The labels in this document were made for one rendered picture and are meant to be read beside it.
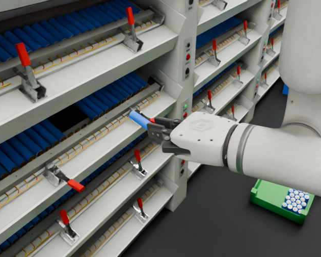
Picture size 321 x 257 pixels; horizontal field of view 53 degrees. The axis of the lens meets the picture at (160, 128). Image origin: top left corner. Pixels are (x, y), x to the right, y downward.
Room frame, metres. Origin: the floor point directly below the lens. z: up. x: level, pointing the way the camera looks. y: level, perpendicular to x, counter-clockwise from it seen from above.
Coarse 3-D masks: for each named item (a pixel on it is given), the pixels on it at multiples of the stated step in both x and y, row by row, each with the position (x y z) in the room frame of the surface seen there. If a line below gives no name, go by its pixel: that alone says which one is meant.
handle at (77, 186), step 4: (56, 172) 0.47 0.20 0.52; (60, 176) 0.47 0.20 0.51; (64, 176) 0.47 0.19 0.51; (64, 180) 0.46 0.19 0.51; (68, 180) 0.46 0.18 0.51; (72, 180) 0.46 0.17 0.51; (68, 184) 0.45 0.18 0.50; (72, 184) 0.45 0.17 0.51; (76, 184) 0.45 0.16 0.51; (80, 184) 0.45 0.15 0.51; (76, 188) 0.44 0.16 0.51; (80, 188) 0.44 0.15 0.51; (84, 188) 0.44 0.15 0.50; (80, 192) 0.43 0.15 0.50
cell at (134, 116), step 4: (132, 112) 0.56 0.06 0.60; (136, 112) 0.56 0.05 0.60; (132, 116) 0.55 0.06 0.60; (136, 116) 0.55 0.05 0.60; (140, 116) 0.55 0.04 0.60; (136, 120) 0.54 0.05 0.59; (140, 120) 0.54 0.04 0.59; (144, 120) 0.54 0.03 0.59; (148, 120) 0.54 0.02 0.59; (140, 124) 0.54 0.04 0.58; (144, 124) 0.53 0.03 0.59
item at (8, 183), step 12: (156, 84) 0.83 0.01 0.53; (144, 96) 0.76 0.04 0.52; (120, 108) 0.70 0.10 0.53; (96, 120) 0.63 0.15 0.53; (108, 120) 0.65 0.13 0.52; (84, 132) 0.59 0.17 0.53; (60, 144) 0.54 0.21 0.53; (72, 144) 0.55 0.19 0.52; (48, 156) 0.51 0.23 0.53; (72, 156) 0.54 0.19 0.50; (24, 168) 0.47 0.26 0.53; (36, 168) 0.48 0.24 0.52; (12, 180) 0.44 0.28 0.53; (24, 180) 0.45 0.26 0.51; (36, 180) 0.46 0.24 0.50; (0, 192) 0.41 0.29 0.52
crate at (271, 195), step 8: (256, 184) 0.90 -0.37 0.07; (264, 184) 0.93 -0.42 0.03; (272, 184) 0.93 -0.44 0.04; (256, 192) 0.85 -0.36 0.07; (264, 192) 0.90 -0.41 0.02; (272, 192) 0.89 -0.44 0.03; (280, 192) 0.89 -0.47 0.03; (256, 200) 0.85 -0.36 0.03; (264, 200) 0.83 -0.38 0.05; (272, 200) 0.86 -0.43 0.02; (280, 200) 0.86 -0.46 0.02; (312, 200) 0.81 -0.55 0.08; (272, 208) 0.82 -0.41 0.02; (280, 208) 0.79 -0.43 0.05; (288, 216) 0.78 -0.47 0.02; (296, 216) 0.76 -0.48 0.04; (304, 216) 0.74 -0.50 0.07
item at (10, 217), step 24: (144, 72) 0.88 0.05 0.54; (168, 96) 0.82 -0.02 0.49; (120, 120) 0.68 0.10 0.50; (96, 144) 0.59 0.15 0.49; (120, 144) 0.62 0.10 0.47; (72, 168) 0.51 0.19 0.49; (96, 168) 0.56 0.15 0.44; (24, 192) 0.44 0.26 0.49; (48, 192) 0.45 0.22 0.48; (0, 216) 0.38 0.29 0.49; (24, 216) 0.40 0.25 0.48; (0, 240) 0.36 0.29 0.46
